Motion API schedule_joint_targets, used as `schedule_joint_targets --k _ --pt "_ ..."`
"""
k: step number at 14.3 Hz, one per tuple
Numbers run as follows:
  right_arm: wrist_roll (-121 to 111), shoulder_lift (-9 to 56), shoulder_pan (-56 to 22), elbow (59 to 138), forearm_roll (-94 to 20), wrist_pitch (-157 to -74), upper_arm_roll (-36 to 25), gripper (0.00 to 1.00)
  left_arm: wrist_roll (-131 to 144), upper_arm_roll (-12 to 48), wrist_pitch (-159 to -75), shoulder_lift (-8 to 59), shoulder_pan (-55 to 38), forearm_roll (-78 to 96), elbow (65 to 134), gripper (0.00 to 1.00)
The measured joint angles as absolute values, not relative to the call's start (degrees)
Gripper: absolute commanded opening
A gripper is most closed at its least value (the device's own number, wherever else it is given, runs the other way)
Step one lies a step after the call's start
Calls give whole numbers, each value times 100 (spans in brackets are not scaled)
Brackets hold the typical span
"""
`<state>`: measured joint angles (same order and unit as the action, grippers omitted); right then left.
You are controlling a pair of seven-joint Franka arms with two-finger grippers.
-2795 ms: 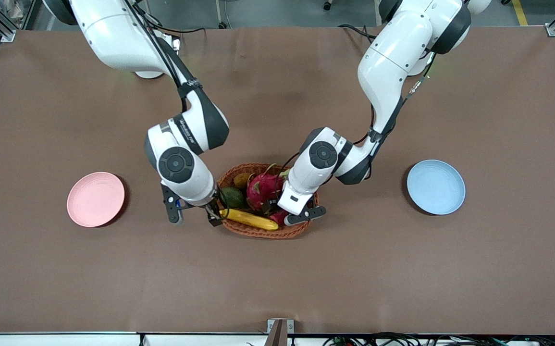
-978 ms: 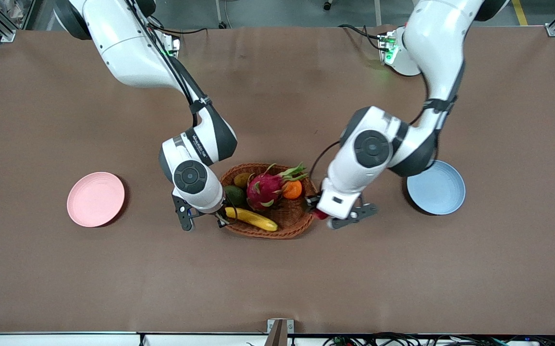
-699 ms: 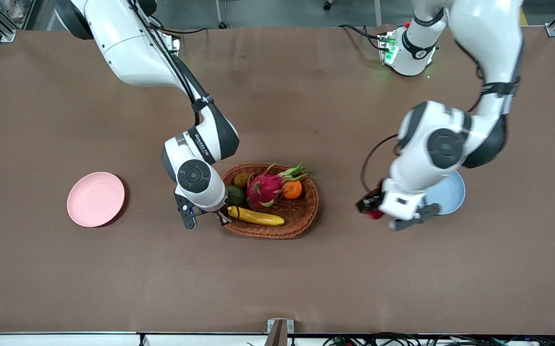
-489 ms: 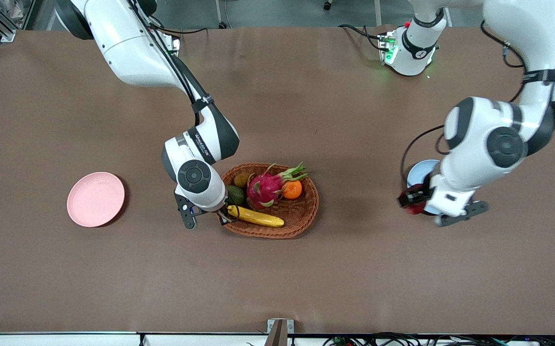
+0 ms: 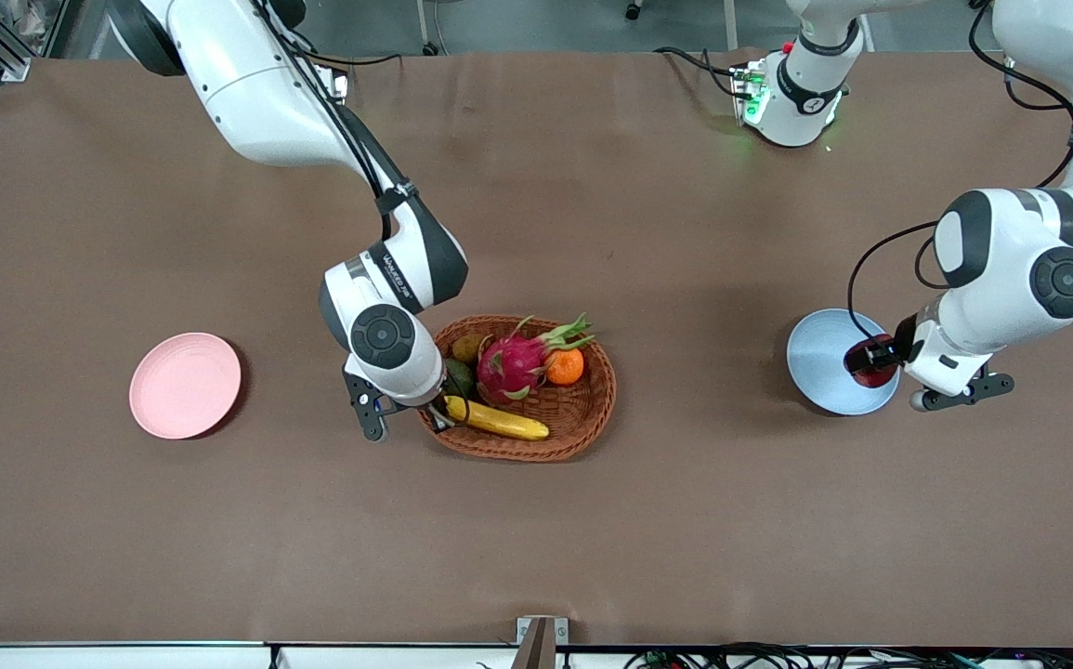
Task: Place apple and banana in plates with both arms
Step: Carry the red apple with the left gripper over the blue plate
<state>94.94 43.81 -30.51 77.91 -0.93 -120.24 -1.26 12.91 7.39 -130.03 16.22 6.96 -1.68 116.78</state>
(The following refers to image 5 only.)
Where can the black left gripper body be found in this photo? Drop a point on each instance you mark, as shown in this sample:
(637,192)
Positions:
(904,342)

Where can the dark red apple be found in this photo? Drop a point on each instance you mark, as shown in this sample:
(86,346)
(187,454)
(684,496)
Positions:
(870,376)

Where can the yellow banana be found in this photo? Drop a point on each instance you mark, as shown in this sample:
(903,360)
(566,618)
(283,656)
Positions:
(499,423)

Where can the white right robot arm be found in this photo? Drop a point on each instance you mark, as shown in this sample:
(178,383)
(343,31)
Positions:
(257,93)

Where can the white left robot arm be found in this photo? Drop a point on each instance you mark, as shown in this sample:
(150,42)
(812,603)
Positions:
(1001,279)

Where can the green avocado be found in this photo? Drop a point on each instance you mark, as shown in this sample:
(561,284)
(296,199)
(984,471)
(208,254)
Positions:
(460,379)

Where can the light blue round plate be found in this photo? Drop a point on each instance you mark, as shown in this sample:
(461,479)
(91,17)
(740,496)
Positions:
(819,362)

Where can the brown kiwi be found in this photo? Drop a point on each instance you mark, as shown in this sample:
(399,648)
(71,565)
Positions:
(467,349)

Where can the pink dragon fruit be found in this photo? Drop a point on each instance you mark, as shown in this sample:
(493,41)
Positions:
(513,367)

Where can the orange tangerine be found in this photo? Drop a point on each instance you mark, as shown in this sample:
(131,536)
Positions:
(566,368)

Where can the brown wicker basket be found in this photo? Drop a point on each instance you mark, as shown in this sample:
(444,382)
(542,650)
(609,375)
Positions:
(582,418)

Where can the brown table cover sheet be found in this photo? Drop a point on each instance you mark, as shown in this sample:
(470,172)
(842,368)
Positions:
(536,539)

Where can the pink round plate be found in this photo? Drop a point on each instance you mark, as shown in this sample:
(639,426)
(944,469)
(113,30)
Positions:
(185,386)

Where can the grey metal table bracket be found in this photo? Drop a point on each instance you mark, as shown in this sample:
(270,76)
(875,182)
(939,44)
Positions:
(541,641)

